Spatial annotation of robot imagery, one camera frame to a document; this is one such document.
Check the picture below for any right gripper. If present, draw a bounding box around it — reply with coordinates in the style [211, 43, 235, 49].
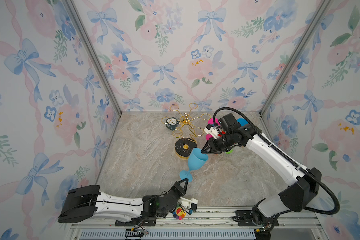
[199, 134, 234, 155]

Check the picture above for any light blue wine glass back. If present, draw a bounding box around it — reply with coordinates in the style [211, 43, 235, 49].
[179, 148, 209, 183]

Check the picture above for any magenta wine glass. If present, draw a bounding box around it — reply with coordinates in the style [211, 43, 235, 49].
[208, 119, 220, 127]

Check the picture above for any blue wine glass front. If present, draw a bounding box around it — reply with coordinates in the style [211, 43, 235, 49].
[237, 118, 248, 127]

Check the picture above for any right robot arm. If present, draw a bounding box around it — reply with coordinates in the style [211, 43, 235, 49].
[202, 114, 322, 230]

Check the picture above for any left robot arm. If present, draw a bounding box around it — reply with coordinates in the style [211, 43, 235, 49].
[58, 179, 198, 226]

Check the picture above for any gold wine glass rack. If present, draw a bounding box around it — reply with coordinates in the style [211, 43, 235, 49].
[161, 103, 211, 160]

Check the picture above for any rainbow flower toy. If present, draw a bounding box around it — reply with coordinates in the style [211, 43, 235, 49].
[173, 207, 187, 220]

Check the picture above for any small black alarm clock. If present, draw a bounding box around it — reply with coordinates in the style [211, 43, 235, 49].
[166, 118, 179, 131]

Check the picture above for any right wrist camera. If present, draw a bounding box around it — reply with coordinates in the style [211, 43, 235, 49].
[204, 124, 223, 140]

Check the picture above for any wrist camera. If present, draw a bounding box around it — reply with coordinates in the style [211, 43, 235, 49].
[178, 197, 198, 215]
[204, 124, 223, 140]

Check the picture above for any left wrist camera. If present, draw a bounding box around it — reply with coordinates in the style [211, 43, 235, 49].
[178, 197, 198, 215]

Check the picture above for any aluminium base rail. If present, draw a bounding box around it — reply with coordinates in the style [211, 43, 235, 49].
[66, 207, 328, 240]

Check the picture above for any black corrugated cable hose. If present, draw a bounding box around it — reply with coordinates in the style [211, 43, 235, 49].
[212, 107, 340, 216]

